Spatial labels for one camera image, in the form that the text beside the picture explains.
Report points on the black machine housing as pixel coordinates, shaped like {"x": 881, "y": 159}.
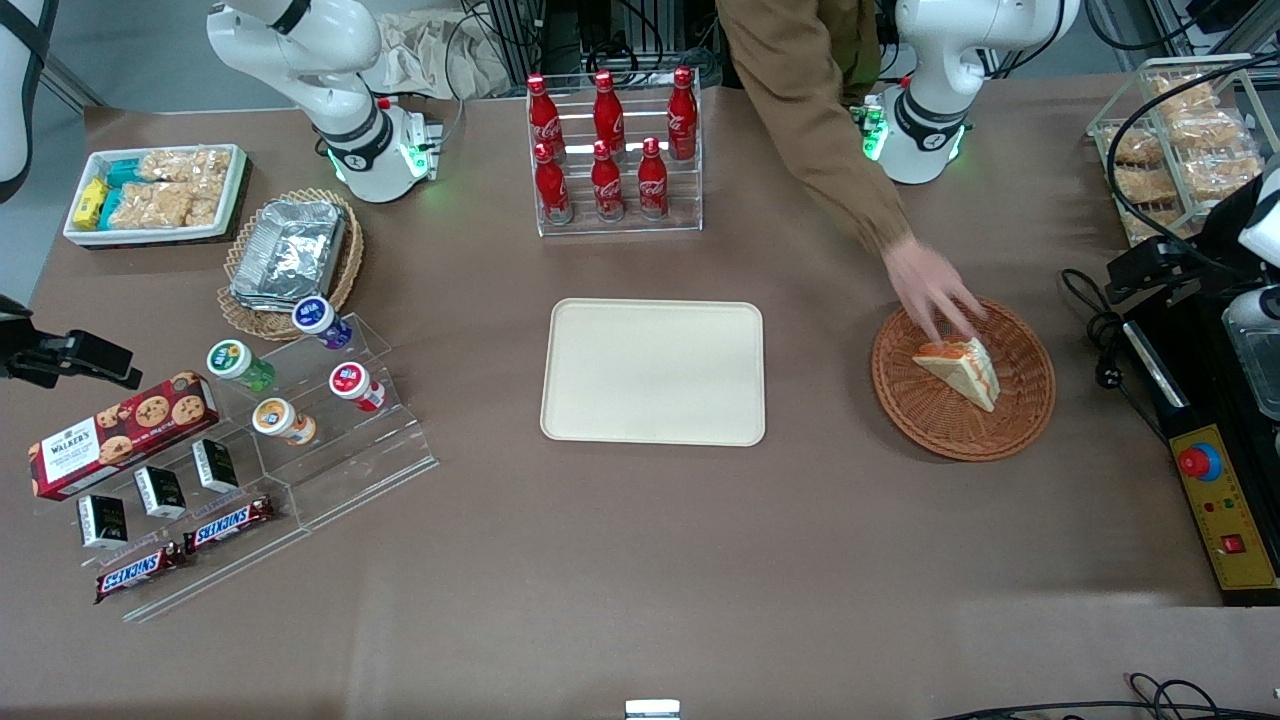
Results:
{"x": 1200, "y": 390}

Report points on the bare person hand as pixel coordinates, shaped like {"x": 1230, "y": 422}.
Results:
{"x": 930, "y": 290}

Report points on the purple gum bottle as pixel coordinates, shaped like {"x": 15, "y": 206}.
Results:
{"x": 318, "y": 318}

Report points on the packaged bread bun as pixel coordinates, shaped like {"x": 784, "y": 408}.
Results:
{"x": 1145, "y": 185}
{"x": 1185, "y": 95}
{"x": 1150, "y": 225}
{"x": 1205, "y": 130}
{"x": 1220, "y": 175}
{"x": 1130, "y": 147}

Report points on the red Coca-Cola bottle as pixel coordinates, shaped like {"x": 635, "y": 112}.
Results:
{"x": 545, "y": 120}
{"x": 552, "y": 190}
{"x": 652, "y": 185}
{"x": 608, "y": 112}
{"x": 607, "y": 188}
{"x": 682, "y": 115}

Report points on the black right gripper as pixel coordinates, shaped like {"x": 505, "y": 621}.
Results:
{"x": 22, "y": 352}

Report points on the white rectangular snack bin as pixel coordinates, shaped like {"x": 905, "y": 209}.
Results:
{"x": 150, "y": 236}

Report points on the red Walkers cookie box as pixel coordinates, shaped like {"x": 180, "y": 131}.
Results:
{"x": 120, "y": 435}

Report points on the Snickers chocolate bar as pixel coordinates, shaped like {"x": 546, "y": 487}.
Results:
{"x": 228, "y": 524}
{"x": 140, "y": 572}

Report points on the clear acrylic stepped display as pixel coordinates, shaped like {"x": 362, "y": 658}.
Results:
{"x": 350, "y": 470}

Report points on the orange gum bottle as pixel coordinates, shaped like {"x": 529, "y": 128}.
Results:
{"x": 276, "y": 418}

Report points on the crumpled clear plastic sheet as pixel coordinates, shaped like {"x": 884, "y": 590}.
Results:
{"x": 430, "y": 55}

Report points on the cream plastic tray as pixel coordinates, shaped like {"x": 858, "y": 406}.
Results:
{"x": 652, "y": 372}

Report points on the clear acrylic bottle rack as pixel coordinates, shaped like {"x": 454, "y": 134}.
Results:
{"x": 620, "y": 228}

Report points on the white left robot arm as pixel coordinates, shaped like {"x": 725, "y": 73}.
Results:
{"x": 935, "y": 105}

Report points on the yellow snack packet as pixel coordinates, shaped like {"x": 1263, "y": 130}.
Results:
{"x": 90, "y": 203}

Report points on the light wicker basket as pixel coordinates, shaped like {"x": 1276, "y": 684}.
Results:
{"x": 350, "y": 260}

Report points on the yellow control panel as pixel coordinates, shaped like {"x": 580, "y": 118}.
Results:
{"x": 1225, "y": 520}

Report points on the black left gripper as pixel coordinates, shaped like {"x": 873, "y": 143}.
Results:
{"x": 1192, "y": 272}

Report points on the brown sleeved person forearm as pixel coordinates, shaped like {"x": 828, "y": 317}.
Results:
{"x": 800, "y": 100}

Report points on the red gum bottle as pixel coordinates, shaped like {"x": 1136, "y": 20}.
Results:
{"x": 352, "y": 383}

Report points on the clear plastic lidded container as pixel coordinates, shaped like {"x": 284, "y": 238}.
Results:
{"x": 1255, "y": 350}

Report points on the triangular sandwich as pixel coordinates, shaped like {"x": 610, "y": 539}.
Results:
{"x": 965, "y": 372}

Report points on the green gum bottle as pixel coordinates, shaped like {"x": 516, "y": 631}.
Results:
{"x": 235, "y": 362}

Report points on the teal snack packet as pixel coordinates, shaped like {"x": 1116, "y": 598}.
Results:
{"x": 110, "y": 208}
{"x": 125, "y": 173}

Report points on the red emergency stop button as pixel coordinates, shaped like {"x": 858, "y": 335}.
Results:
{"x": 1200, "y": 462}

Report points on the stack of foil containers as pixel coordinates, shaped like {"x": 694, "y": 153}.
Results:
{"x": 290, "y": 255}

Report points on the small black white carton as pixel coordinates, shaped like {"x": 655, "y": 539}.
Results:
{"x": 102, "y": 521}
{"x": 160, "y": 492}
{"x": 215, "y": 466}

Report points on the clear rice cracker bag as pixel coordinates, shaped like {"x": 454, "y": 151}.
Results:
{"x": 165, "y": 205}
{"x": 185, "y": 167}

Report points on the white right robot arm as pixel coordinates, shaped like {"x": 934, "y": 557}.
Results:
{"x": 345, "y": 110}

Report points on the round brown wicker basket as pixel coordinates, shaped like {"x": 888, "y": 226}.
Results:
{"x": 1010, "y": 420}

